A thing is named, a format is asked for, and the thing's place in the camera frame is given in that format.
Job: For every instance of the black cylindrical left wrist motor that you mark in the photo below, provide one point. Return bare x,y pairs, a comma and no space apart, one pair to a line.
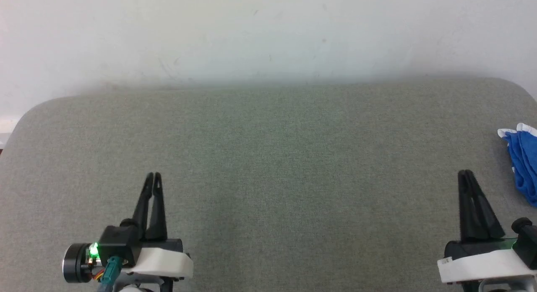
75,263

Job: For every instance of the blue shorts with white stripe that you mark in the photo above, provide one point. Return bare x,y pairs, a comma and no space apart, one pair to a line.
526,166

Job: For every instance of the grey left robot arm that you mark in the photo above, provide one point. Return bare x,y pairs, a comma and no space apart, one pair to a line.
140,284

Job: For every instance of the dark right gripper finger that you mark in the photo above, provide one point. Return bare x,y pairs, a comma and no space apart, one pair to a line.
466,212
486,218

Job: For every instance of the grey fabric sofa seat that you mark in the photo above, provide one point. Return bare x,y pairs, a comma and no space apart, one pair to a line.
268,166

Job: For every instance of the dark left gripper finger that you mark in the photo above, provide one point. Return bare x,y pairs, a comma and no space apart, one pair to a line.
142,208
157,216

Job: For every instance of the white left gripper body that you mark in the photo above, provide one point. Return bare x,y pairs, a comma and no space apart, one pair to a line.
163,260

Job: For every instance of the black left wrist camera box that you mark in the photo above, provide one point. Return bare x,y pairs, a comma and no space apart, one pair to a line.
119,241

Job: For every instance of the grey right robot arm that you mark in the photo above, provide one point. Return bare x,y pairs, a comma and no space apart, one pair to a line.
503,286

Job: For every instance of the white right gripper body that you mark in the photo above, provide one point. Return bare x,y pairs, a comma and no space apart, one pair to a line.
478,262

